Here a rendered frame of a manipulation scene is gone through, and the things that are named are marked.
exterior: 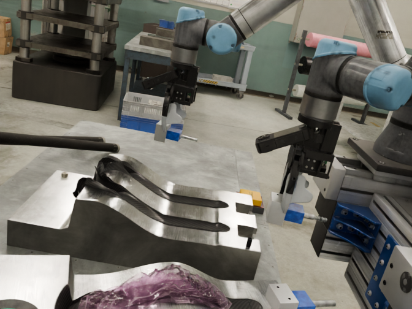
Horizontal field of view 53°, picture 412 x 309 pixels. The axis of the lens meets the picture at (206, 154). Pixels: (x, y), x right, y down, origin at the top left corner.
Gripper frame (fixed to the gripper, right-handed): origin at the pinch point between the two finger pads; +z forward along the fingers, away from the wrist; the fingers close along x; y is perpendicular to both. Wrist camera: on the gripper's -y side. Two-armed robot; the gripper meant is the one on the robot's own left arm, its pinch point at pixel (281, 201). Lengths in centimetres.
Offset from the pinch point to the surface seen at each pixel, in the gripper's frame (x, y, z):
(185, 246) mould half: -14.3, -18.0, 7.8
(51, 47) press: 338, -219, 35
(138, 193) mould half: -4.5, -31.0, 3.7
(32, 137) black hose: 16, -66, 5
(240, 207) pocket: 7.1, -7.9, 7.1
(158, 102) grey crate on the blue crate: 327, -95, 66
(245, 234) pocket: -3.6, -6.2, 8.1
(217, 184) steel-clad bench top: 36.1, -15.0, 15.0
